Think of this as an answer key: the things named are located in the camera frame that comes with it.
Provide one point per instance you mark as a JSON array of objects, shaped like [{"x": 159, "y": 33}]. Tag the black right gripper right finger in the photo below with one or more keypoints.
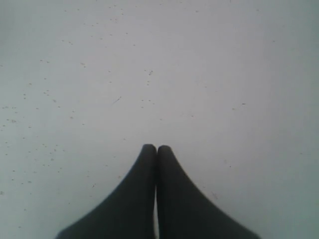
[{"x": 184, "y": 212}]

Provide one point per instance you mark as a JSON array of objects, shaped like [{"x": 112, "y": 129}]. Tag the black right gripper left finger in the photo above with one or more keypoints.
[{"x": 128, "y": 212}]

